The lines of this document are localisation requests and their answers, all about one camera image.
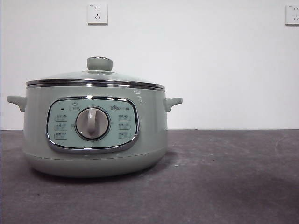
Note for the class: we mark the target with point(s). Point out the glass lid with green knob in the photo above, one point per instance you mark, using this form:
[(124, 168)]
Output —
[(99, 64)]

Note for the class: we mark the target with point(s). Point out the pale green electric cooking pot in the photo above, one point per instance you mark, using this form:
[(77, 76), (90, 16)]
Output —
[(93, 156)]

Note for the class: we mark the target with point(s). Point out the white wall socket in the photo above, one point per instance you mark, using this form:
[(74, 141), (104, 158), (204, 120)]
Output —
[(292, 15), (98, 14)]

